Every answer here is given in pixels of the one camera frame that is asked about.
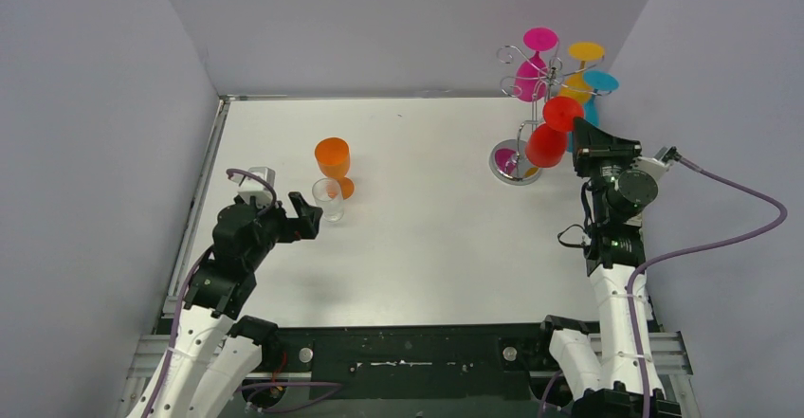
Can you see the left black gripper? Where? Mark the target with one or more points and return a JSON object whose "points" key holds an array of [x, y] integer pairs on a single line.
{"points": [[288, 226]]}

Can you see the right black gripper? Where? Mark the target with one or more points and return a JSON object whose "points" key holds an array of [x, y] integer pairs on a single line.
{"points": [[593, 141]]}

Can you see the clear wine glass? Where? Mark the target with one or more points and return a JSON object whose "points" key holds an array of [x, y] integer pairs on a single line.
{"points": [[328, 196]]}

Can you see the red wine glass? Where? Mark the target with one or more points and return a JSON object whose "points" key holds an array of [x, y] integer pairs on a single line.
{"points": [[546, 146]]}

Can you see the orange wine glass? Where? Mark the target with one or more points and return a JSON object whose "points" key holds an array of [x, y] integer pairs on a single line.
{"points": [[333, 157]]}

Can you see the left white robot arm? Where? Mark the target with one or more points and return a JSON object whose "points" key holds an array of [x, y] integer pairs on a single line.
{"points": [[212, 347]]}

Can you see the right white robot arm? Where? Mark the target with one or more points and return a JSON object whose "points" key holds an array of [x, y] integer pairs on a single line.
{"points": [[620, 379]]}

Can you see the yellow wine glass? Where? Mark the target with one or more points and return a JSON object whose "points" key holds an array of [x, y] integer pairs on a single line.
{"points": [[588, 54]]}

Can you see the blue wine glass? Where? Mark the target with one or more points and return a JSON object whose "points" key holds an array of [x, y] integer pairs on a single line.
{"points": [[602, 84]]}

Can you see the pink wine glass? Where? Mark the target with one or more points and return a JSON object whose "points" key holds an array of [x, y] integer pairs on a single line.
{"points": [[530, 80]]}

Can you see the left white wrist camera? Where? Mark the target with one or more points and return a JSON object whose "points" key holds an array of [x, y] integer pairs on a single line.
{"points": [[255, 185]]}

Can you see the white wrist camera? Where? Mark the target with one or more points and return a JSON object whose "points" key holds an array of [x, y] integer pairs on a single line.
{"points": [[255, 185], [657, 166]]}

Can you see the silver wire glass rack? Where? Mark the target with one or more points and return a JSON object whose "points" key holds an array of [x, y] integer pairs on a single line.
{"points": [[507, 159]]}

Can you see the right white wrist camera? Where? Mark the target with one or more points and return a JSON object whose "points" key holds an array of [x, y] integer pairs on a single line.
{"points": [[657, 166]]}

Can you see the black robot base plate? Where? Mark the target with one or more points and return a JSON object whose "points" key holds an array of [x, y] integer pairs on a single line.
{"points": [[508, 361]]}

